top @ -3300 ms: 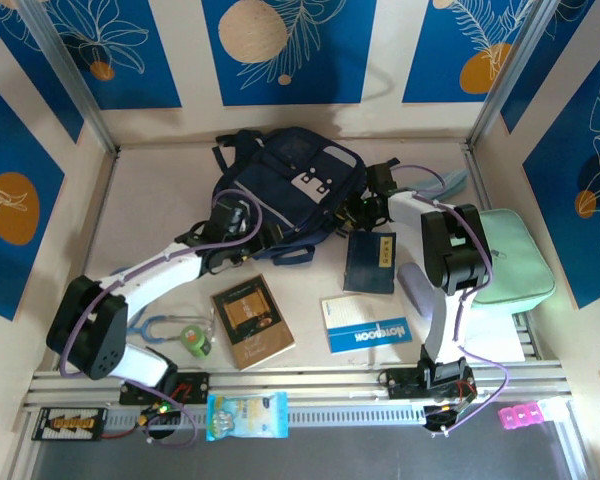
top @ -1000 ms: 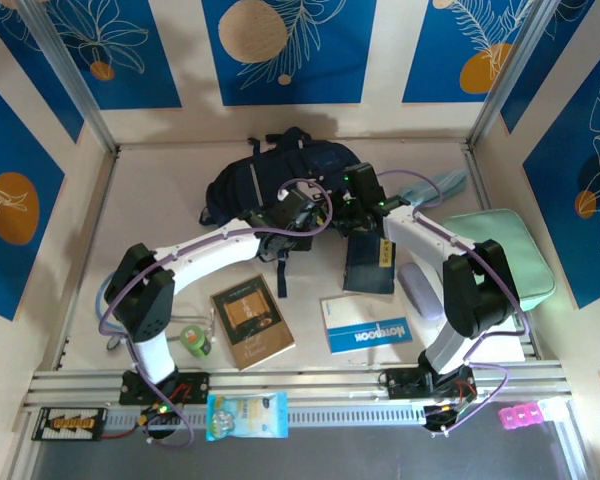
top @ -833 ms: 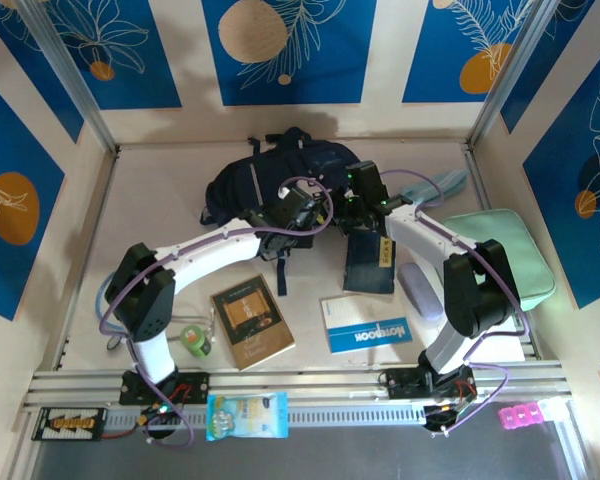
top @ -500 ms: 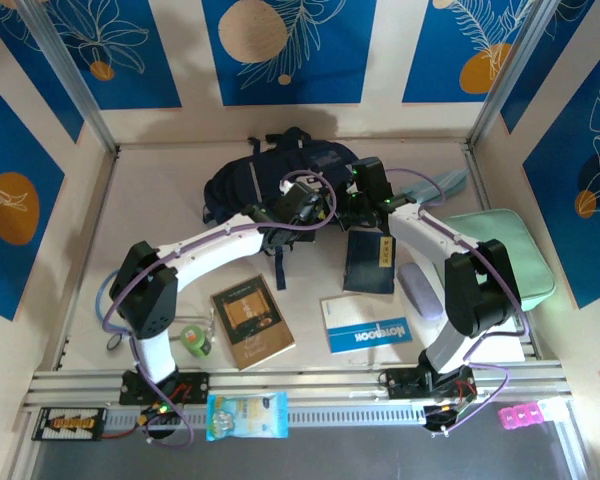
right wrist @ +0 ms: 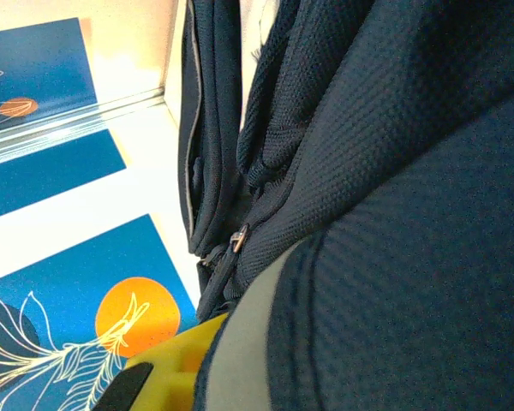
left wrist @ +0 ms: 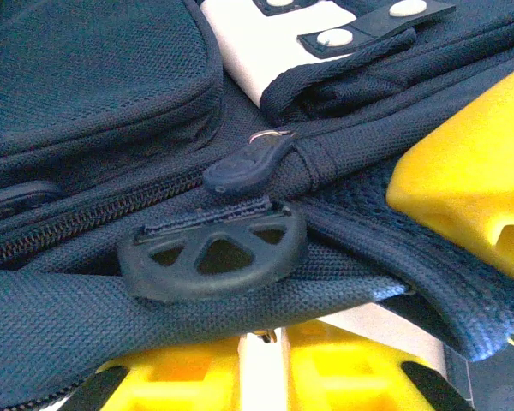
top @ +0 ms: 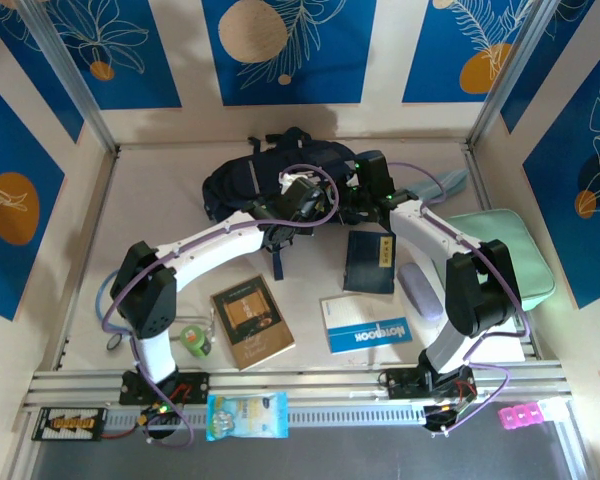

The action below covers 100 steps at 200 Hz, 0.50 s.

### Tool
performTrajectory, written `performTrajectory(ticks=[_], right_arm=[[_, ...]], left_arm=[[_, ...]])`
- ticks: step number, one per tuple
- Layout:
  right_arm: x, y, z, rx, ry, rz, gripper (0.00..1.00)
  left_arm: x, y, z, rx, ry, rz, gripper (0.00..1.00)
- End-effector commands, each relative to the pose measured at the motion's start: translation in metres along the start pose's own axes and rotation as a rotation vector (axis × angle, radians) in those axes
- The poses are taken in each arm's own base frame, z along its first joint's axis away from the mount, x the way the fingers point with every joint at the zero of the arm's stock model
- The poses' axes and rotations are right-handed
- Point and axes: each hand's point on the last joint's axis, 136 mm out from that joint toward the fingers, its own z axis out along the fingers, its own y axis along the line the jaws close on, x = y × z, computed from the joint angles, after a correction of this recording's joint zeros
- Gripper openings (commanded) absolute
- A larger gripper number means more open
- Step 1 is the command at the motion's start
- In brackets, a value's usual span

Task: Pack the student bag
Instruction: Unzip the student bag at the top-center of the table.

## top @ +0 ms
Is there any navy blue backpack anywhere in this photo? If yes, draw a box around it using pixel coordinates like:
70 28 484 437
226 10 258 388
202 127 391 281

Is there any light blue pencil pouch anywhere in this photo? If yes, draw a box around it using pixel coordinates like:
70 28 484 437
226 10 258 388
394 168 470 202

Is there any dark blue yellow-label book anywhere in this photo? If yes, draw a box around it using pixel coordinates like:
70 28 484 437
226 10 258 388
341 229 397 296

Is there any brown hardcover book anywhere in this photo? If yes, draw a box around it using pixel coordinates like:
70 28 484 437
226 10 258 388
209 273 296 372

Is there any lilac glasses case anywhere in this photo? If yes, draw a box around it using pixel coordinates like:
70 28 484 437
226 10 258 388
397 263 446 322

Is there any blue white notebook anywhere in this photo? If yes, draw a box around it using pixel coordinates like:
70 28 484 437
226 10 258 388
319 294 414 355

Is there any green tape roll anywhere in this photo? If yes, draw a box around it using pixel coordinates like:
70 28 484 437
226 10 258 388
179 323 214 357

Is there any mint green zip case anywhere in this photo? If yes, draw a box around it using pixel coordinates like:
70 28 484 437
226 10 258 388
432 208 556 314

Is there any blue snack packet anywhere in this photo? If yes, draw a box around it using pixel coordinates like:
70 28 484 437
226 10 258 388
205 391 290 442

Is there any blue stethoscope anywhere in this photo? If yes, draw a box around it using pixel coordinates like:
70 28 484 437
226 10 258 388
95 269 217 352

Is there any yellow power connector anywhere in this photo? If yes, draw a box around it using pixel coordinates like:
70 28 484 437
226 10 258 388
138 399 181 426

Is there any pink clear pill organizer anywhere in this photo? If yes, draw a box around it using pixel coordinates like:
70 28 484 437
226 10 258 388
498 401 570 432

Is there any black power distribution board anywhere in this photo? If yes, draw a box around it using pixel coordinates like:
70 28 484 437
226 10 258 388
31 407 109 444

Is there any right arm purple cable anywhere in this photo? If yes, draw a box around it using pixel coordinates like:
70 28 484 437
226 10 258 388
387 160 534 439

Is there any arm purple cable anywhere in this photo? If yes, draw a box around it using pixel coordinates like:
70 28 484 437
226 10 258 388
387 160 534 439
101 162 341 449

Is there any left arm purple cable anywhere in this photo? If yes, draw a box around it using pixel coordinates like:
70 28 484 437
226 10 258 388
101 162 341 449

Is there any blue floral wall poster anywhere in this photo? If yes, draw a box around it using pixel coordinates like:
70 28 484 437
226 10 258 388
0 72 66 321
201 0 377 107
402 0 549 105
0 0 85 145
523 34 600 310
500 0 600 135
47 0 183 110

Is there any aluminium frame post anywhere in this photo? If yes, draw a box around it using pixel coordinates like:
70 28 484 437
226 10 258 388
17 0 120 154
467 0 567 147

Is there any aluminium mounting rail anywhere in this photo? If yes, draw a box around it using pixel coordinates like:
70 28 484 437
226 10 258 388
22 369 574 416

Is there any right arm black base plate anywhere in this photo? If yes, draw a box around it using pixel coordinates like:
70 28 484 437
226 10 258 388
379 367 479 401

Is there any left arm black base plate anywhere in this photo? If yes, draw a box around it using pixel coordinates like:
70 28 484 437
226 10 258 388
118 370 211 405

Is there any grey slotted cable duct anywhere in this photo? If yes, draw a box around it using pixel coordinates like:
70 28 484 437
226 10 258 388
104 403 429 432

